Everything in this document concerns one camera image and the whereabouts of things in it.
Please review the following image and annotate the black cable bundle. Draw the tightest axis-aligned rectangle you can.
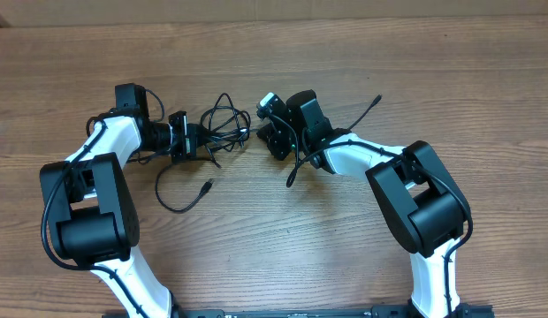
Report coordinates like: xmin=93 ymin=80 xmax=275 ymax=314
xmin=154 ymin=92 xmax=384 ymax=215

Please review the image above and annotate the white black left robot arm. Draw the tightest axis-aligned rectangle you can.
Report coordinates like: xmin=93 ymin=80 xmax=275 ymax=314
xmin=40 ymin=83 xmax=195 ymax=317

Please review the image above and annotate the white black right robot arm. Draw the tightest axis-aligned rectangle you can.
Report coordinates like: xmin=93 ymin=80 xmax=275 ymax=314
xmin=256 ymin=90 xmax=474 ymax=317

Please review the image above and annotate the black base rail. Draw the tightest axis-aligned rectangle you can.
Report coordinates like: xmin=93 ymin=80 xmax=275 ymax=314
xmin=101 ymin=303 xmax=495 ymax=318

